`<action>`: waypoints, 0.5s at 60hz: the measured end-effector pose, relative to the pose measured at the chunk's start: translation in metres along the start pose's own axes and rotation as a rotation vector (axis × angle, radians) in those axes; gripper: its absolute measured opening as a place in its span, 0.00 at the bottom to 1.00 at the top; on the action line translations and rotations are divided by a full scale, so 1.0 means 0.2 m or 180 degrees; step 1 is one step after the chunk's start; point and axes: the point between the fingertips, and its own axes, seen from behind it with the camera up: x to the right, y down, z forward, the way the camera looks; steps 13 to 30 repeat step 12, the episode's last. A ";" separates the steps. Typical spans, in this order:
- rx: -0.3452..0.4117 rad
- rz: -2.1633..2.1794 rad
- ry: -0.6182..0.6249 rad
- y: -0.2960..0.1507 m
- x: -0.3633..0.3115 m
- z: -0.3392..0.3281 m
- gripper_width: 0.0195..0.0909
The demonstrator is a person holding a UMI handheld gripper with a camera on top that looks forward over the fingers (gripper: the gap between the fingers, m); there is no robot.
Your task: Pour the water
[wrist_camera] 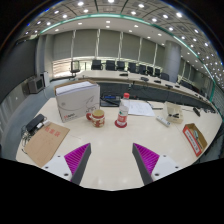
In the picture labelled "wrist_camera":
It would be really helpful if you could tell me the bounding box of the small white charger block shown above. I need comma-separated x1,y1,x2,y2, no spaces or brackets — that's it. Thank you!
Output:
34,119,52,130

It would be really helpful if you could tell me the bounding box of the black desk phone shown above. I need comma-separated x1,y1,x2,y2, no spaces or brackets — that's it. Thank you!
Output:
99,93,122,108

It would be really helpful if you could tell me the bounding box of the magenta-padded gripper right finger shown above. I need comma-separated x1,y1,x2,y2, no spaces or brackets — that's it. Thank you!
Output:
131,142,183,186

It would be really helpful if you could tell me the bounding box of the red and cream mug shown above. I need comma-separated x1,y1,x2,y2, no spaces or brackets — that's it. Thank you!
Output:
85,108,106,129

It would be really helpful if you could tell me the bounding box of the white cardboard paper box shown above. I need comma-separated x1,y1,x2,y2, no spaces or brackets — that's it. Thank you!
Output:
54,79,102,124

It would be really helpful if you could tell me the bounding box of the white printed paper sheet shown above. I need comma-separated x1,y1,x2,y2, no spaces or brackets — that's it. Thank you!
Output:
123,99,156,118

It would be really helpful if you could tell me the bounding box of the black power strip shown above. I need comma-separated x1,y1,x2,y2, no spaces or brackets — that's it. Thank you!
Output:
25,113,48,134

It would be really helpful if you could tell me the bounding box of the clear red-capped water bottle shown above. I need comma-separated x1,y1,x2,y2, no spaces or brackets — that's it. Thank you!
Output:
116,92,131,128

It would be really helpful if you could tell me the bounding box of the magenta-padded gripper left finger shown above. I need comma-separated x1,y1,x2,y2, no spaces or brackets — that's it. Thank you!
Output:
41,142,92,186

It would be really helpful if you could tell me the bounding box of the row of black office chairs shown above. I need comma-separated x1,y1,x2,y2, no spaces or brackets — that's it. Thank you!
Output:
69,59,194,91

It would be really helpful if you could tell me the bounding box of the small white remote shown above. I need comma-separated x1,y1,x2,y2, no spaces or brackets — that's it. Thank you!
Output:
155,114,172,128

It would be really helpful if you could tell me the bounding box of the group of ceiling lights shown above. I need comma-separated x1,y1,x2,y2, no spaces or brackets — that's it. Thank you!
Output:
23,0,224,84

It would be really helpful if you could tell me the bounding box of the open red cardboard box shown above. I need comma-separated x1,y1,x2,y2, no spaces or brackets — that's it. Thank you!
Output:
182,122,209,158

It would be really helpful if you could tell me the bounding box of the grey box monitor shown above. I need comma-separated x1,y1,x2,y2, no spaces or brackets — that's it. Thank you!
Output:
27,75,46,94

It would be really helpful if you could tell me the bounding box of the black cable bundle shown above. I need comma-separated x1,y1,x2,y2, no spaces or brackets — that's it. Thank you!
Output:
19,125,33,148

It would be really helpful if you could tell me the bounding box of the long curved conference desk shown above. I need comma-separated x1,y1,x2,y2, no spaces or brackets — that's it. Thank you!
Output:
71,69,214,111

